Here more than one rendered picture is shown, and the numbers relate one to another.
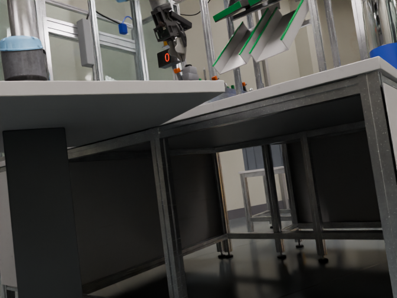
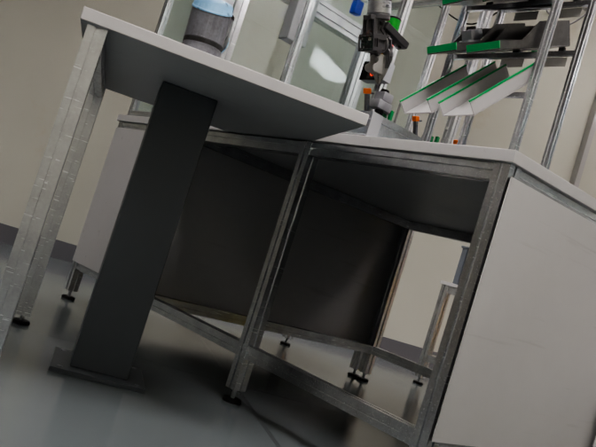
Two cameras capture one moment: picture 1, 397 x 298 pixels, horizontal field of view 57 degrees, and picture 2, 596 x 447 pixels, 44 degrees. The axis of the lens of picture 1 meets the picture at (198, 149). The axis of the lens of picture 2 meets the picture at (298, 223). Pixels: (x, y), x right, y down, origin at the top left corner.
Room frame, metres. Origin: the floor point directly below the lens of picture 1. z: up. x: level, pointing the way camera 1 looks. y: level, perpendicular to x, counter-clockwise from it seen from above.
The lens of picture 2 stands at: (-0.87, -0.37, 0.47)
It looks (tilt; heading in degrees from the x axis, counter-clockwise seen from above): 3 degrees up; 12
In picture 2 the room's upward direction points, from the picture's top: 18 degrees clockwise
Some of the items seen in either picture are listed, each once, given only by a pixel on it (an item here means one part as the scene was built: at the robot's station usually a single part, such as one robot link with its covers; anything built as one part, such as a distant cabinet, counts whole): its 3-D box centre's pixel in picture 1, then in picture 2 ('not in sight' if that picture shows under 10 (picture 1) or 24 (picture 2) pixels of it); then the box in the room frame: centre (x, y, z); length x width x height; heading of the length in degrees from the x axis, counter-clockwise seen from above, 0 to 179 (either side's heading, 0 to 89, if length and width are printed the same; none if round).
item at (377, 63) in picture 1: (251, 126); (443, 199); (1.85, -0.28, 0.85); 1.50 x 1.41 x 0.03; 52
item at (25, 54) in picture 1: (23, 60); (209, 20); (1.09, 0.49, 1.06); 0.13 x 0.12 x 0.14; 17
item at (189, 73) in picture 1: (191, 74); (384, 101); (1.50, -0.01, 1.06); 0.08 x 0.04 x 0.07; 142
